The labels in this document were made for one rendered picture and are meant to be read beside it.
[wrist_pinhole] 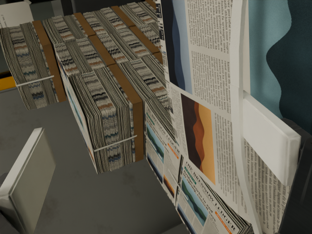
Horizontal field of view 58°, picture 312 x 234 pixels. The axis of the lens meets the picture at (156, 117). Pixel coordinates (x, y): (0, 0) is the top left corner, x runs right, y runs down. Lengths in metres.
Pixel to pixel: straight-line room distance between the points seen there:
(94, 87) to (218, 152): 0.95
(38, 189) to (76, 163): 3.41
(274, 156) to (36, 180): 0.13
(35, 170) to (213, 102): 0.17
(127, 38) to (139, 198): 2.49
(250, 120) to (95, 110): 0.94
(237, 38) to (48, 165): 0.14
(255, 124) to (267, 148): 0.02
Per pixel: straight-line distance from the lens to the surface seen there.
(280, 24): 0.19
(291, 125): 0.18
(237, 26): 0.18
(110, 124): 1.12
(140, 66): 1.31
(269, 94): 0.21
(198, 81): 0.28
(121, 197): 3.61
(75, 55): 1.42
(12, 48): 1.57
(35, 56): 1.57
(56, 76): 1.64
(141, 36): 1.52
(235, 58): 0.18
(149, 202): 3.68
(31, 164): 0.17
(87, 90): 1.19
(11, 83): 2.27
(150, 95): 1.14
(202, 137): 0.31
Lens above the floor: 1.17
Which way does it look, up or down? 19 degrees down
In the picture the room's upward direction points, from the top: 109 degrees counter-clockwise
